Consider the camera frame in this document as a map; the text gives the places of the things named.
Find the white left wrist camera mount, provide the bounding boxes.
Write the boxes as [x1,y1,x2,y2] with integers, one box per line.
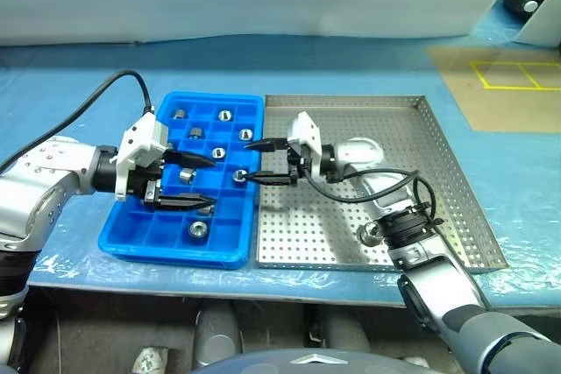
[114,111,170,202]

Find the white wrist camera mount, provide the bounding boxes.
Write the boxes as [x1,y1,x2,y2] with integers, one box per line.
[114,111,170,202]
[287,111,324,161]

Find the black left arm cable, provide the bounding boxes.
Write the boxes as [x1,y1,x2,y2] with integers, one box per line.
[0,68,158,173]

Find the white shoe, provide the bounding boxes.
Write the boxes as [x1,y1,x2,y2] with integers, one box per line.
[405,355,433,370]
[134,345,171,374]

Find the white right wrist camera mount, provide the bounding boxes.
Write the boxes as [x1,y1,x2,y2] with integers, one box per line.
[287,111,324,161]

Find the grey rounded leg shape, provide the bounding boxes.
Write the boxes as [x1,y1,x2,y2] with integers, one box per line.
[193,302,243,367]
[321,307,374,354]

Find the blue-grey rounded body shell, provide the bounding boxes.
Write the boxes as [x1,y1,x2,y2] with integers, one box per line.
[203,347,424,374]

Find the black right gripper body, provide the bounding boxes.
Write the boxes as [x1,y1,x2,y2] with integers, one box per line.
[285,140,321,186]

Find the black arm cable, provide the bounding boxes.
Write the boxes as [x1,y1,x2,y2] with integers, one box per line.
[302,167,439,229]
[0,68,158,173]

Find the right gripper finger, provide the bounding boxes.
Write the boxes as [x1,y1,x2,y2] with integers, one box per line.
[245,171,291,187]
[243,138,289,152]

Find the blue compartment tray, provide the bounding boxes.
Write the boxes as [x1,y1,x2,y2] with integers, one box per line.
[96,91,266,271]

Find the brown mat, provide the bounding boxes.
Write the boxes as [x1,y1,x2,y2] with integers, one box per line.
[428,44,561,132]

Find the blue plastic table cover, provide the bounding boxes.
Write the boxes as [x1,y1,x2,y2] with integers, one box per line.
[0,32,561,309]

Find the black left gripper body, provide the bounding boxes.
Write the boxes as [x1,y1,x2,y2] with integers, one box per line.
[130,154,168,208]

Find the perforated steel tray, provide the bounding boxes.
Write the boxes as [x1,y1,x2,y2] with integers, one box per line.
[252,93,509,274]

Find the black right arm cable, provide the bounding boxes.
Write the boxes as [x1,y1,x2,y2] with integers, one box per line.
[302,167,439,229]

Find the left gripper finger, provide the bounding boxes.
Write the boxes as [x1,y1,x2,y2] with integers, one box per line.
[158,193,217,211]
[166,151,218,169]

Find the small white foam board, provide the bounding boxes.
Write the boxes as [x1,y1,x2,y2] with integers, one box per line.
[515,0,561,49]

